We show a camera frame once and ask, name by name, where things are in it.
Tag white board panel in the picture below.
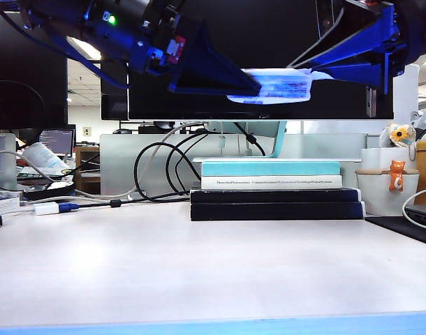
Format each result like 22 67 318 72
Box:
392 62 420 123

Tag white cable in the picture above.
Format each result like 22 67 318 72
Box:
401 188 426 235

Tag black monitor with white sticker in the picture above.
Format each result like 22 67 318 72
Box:
100 57 129 122

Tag black looped cable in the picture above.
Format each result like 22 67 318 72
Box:
133 128 209 204
165 131 207 196

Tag grey laptop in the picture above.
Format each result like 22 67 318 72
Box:
403 204 426 228

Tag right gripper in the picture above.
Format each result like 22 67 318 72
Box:
286 0 415 95

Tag white cup wooden lid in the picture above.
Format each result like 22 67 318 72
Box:
354 169 419 216

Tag black flat device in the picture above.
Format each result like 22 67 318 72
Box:
22 181 76 202

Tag black flat box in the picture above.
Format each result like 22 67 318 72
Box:
189 186 361 204
189 201 366 221

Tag white square holder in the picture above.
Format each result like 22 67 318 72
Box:
359 148 415 172

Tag white printed bottle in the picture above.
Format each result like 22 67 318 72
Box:
22 142 71 172

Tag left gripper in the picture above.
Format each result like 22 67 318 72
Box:
128 12 262 98

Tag black mouse pad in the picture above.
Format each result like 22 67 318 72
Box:
365 216 426 249

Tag orange cat figurine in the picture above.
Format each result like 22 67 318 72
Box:
388 160 406 193

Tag small purple-screen monitor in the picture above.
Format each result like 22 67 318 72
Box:
40 124 76 158

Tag black monitor power cable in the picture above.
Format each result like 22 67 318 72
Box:
233 121 267 157

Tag white adapter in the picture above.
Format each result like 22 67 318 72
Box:
33 202 60 216

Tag wooden cabinet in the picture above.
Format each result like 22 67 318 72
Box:
75 146 101 196

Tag teal silver monitor stand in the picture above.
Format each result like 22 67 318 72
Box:
191 121 362 164

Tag small white box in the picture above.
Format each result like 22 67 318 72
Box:
0 197 21 216

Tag grey partition panel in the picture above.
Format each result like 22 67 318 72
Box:
98 133 368 197

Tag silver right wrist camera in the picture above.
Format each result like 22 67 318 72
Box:
316 0 345 39

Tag black computer monitor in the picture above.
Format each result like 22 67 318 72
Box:
0 13 68 131

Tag sunflower plush charm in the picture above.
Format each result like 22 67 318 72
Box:
379 122 417 161

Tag black AOC monitor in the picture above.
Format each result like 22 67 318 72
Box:
126 0 394 122

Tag white purple tissue packet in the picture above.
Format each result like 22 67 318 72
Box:
226 67 314 105

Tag magazine stack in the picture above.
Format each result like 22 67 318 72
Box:
16 165 74 182

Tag teal book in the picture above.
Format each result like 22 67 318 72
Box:
200 162 341 177

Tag curved grey cable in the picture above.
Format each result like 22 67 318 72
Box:
0 150 57 183

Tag white book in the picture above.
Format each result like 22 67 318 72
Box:
200 175 343 191

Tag black cable with ferrite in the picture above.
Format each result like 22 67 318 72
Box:
78 195 192 210

